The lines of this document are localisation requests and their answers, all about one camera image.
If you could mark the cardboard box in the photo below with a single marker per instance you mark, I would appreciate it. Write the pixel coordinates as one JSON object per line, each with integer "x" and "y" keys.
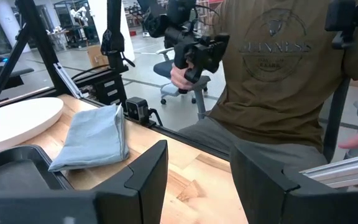
{"x": 96, "y": 56}

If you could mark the silver aluminium bracket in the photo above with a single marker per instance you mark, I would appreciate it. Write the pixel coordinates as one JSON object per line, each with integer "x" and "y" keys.
{"x": 68, "y": 81}
{"x": 343, "y": 171}

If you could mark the black aluminium rig frame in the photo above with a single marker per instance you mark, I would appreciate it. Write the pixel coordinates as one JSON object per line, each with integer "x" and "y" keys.
{"x": 39, "y": 37}

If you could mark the person's right hand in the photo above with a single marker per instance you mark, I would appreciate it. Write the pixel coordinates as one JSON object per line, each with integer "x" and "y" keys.
{"x": 179, "y": 76}

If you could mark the grey office chair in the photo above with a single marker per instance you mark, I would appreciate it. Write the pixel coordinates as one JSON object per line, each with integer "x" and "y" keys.
{"x": 202, "y": 84}

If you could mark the black box with white labels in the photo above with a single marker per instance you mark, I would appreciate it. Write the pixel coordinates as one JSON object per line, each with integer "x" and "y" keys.
{"x": 112, "y": 91}

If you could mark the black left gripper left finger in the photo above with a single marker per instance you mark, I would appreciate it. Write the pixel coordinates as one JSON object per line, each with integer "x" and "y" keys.
{"x": 141, "y": 199}

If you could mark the white round plate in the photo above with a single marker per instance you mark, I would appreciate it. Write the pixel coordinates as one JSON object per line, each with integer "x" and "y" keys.
{"x": 14, "y": 121}

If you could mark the black plastic tray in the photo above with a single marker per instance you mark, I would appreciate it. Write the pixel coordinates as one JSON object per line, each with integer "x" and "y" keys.
{"x": 11, "y": 177}

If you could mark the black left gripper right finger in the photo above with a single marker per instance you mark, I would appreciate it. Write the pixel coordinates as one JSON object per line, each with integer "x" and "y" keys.
{"x": 259, "y": 193}

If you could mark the dark grey side desk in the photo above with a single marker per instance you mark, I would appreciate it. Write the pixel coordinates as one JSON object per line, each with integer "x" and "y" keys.
{"x": 2, "y": 76}

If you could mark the person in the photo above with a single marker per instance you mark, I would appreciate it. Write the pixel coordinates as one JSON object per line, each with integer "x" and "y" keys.
{"x": 275, "y": 93}

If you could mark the grey cloth napkin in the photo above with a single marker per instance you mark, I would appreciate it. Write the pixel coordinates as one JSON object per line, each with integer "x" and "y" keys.
{"x": 92, "y": 140}

